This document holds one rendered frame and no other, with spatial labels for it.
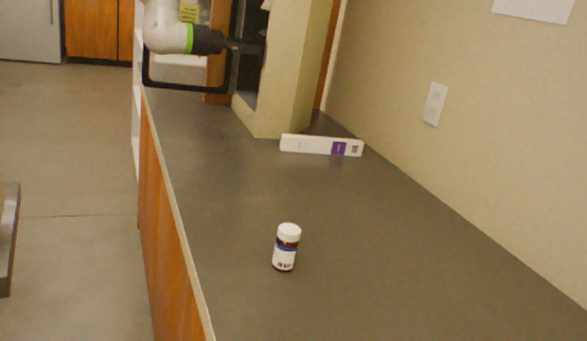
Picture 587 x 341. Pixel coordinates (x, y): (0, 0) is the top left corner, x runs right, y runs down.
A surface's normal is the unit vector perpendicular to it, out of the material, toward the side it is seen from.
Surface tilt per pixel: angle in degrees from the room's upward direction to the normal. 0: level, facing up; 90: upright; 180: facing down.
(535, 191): 90
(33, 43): 90
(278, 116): 90
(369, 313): 0
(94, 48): 90
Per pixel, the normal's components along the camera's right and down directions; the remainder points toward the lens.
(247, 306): 0.16, -0.90
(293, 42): 0.36, 0.43
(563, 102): -0.92, 0.00
